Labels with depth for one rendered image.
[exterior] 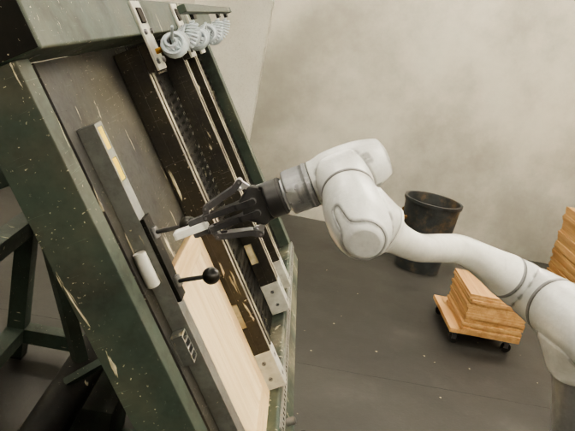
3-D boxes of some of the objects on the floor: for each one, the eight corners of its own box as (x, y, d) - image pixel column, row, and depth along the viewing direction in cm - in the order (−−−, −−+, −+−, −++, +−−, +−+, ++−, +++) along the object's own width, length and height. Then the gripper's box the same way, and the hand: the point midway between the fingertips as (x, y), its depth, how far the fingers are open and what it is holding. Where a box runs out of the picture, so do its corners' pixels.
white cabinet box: (227, 249, 587) (273, -1, 530) (159, 236, 584) (198, -17, 527) (233, 227, 644) (275, 0, 587) (171, 216, 642) (207, -14, 585)
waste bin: (450, 282, 617) (469, 213, 599) (390, 271, 615) (408, 201, 597) (438, 261, 670) (455, 197, 652) (383, 250, 667) (400, 185, 649)
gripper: (272, 168, 132) (157, 211, 135) (297, 229, 135) (185, 270, 138) (274, 160, 139) (165, 201, 142) (298, 218, 142) (191, 257, 145)
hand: (191, 229), depth 140 cm, fingers closed
